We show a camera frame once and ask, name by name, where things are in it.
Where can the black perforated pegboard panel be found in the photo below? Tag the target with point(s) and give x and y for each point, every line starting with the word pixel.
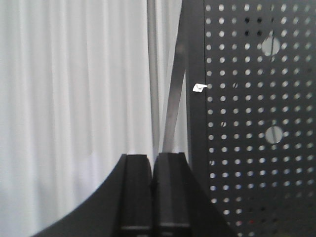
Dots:
pixel 252 131

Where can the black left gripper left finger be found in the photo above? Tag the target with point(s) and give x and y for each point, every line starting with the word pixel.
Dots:
pixel 136 213

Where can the grey pleated curtain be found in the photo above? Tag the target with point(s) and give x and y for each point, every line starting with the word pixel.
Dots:
pixel 74 97

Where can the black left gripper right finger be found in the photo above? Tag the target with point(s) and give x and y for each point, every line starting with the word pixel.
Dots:
pixel 170 215

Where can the white paper tag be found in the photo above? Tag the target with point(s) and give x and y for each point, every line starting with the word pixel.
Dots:
pixel 199 87

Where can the grey metal support pole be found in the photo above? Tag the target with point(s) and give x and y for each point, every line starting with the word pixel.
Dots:
pixel 166 49

